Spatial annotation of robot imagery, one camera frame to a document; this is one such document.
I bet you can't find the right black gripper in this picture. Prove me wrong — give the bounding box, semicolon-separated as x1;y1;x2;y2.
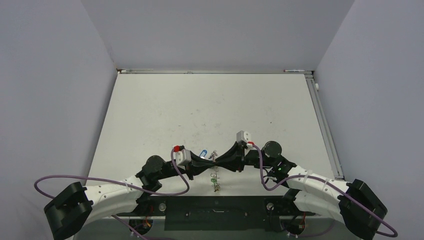
215;141;275;172

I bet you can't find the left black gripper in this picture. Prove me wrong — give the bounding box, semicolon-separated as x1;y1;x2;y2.
156;151;215;180

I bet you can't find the grey metal keyring disc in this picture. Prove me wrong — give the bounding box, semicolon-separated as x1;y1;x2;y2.
210;166;221;193

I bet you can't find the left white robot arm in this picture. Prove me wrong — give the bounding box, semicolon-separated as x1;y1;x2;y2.
43;150;216;240

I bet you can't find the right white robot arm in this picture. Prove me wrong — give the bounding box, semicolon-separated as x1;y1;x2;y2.
213;141;388;240

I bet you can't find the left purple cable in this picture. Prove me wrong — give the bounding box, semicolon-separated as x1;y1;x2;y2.
34;147;190;240

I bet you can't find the purple cable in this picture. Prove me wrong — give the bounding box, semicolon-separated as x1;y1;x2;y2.
34;147;190;240
251;144;398;238

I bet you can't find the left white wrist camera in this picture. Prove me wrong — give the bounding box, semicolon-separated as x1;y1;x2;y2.
173;145;192;168

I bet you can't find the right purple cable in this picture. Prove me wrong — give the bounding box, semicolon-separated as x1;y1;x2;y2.
251;144;398;238

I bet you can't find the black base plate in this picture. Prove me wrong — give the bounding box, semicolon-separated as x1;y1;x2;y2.
119;196;312;232

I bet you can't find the aluminium right rail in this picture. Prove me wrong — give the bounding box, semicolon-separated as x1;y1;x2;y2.
304;71;345;180

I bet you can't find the aluminium rail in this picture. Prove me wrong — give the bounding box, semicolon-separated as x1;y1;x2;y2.
304;71;345;180
117;69;313;75

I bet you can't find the aluminium back rail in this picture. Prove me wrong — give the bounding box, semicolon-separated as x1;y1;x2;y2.
117;69;313;75

